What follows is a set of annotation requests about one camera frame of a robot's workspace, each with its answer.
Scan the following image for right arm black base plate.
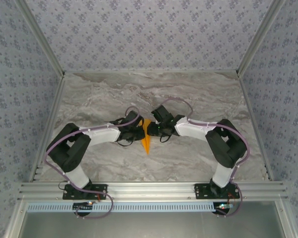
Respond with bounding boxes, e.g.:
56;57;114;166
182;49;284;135
193;183;240;200

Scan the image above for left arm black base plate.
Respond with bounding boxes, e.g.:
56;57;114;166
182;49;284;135
62;183;108;200

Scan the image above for aluminium table side rail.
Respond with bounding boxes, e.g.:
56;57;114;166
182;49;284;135
29;74;67;183
235;70;274;181

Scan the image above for aluminium frame post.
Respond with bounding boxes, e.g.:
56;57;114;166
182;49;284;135
235;0;287;75
14;0;66;78

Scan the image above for white slotted cable duct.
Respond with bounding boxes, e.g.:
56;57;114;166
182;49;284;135
27;202;216;213

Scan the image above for small circuit board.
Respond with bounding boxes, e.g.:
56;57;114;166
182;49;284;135
73;201;94;212
214;202;233;211

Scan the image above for aluminium mounting rail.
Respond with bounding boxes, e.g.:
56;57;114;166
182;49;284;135
17;181;288;201

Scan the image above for orange square paper sheet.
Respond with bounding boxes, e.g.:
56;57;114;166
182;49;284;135
140;119;152;156

